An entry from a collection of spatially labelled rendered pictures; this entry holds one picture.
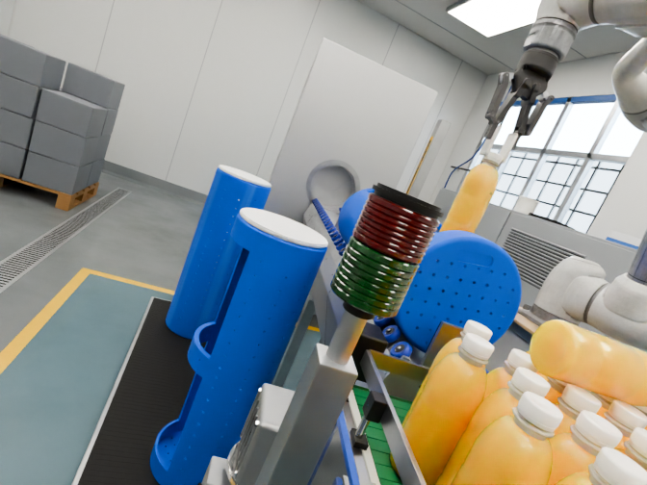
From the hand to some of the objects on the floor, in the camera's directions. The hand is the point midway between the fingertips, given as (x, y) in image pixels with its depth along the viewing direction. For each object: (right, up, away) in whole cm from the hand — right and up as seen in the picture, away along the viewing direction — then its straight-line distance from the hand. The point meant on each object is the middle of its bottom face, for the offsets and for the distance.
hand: (498, 144), depth 89 cm
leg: (-68, -106, +112) cm, 169 cm away
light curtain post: (-36, -109, +162) cm, 198 cm away
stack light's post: (-80, -132, -32) cm, 158 cm away
